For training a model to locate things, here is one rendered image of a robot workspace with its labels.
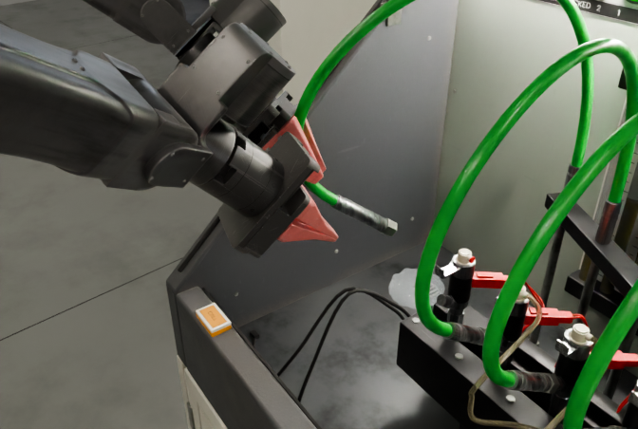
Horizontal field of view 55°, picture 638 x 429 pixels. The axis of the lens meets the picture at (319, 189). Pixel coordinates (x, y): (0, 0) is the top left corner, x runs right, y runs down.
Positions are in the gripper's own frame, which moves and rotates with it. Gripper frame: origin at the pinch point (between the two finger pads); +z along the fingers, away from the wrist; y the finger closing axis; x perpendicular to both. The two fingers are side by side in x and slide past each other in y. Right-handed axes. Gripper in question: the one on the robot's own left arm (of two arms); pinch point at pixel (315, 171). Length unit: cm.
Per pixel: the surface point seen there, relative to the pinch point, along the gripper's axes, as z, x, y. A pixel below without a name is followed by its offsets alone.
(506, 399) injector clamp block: 33.2, 1.2, -7.4
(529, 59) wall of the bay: 13.4, -27.6, 27.7
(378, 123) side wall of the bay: 5.3, -4.1, 31.2
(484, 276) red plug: 23.9, -5.1, 1.4
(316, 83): -7.2, -7.8, -2.0
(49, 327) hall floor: -11, 145, 112
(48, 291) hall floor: -21, 149, 130
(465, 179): 7.3, -13.9, -16.7
